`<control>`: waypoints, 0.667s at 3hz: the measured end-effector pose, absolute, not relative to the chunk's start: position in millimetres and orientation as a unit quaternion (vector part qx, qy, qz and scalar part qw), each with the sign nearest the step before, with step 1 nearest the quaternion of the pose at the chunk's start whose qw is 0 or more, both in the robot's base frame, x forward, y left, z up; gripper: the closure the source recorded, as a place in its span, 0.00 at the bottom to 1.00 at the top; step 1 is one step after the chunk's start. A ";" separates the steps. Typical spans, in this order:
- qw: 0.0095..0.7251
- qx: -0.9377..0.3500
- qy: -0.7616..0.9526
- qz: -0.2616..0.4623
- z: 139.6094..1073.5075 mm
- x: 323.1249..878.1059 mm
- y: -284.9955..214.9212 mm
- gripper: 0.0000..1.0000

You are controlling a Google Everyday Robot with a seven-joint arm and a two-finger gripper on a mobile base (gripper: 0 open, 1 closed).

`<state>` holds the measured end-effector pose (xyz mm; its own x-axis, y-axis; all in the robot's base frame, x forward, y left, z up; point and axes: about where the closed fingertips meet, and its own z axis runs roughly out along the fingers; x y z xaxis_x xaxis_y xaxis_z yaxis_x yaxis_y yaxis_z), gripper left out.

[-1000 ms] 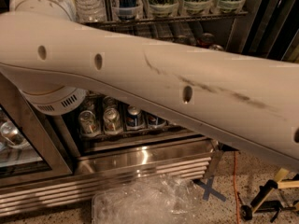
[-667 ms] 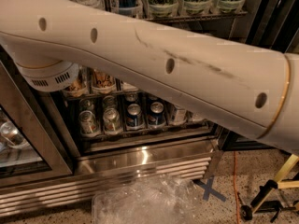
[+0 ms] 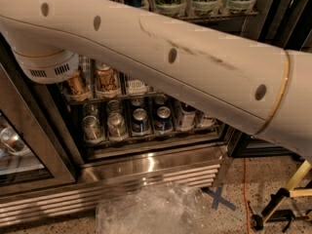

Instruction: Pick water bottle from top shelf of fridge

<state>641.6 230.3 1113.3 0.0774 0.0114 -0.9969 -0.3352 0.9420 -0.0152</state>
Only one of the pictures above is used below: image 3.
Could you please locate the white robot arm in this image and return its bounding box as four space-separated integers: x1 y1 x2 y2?
0 0 312 162

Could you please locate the brown bottle white cap left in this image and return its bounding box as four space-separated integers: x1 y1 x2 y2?
177 102 196 131

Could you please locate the brown bottle white cap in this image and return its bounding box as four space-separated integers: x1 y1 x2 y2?
177 102 196 131
198 112 215 128

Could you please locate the brown bottle white cap right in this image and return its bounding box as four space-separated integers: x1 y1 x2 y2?
198 112 215 128

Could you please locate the steel fridge base grille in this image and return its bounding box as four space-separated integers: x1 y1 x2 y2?
0 143 232 227

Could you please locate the steel fridge left door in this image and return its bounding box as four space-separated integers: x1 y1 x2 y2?
0 39 76 197

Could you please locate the black fridge right door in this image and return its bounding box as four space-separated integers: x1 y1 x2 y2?
228 0 312 161

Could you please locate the pepsi can back right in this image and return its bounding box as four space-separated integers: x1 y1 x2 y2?
153 95 168 109

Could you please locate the blue pepsi can front right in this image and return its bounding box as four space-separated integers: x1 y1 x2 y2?
154 106 173 132

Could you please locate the blue pepsi can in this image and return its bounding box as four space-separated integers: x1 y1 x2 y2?
132 108 149 134
154 106 173 132

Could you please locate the pepsi can back left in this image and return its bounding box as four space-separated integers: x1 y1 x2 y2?
130 97 145 110

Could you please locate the blue pepsi can front left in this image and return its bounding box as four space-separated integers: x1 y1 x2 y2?
132 108 149 134

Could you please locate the silver green can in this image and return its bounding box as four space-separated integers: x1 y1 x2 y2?
82 115 103 141
107 113 127 137

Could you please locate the gold can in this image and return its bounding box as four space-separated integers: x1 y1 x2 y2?
65 69 87 96
96 62 119 93

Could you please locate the silver can back left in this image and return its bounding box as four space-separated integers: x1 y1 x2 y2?
83 103 99 118

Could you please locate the silver green can front left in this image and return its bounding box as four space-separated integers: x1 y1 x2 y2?
82 115 103 141

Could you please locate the gold can far left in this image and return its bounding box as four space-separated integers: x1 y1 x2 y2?
65 69 87 96

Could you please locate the clear plastic bin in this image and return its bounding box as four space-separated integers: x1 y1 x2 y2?
96 183 207 234

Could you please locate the blue tape cross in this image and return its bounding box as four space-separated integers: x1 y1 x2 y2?
202 185 236 212

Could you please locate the can behind left glass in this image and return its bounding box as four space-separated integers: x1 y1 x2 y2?
0 127 29 155

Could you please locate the yellow black wheeled stand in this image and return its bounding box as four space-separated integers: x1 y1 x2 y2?
251 161 312 234

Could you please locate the middle wire shelf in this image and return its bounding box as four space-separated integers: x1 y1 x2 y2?
64 91 162 105

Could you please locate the wire shelf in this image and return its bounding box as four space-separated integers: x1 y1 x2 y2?
178 11 258 23
64 91 162 105
84 124 219 148

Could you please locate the bottom wire shelf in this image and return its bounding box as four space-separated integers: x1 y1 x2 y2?
84 124 219 148

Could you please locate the orange cable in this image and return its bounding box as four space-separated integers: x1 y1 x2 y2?
243 157 252 234

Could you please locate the top wire shelf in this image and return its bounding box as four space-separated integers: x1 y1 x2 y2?
178 11 258 23

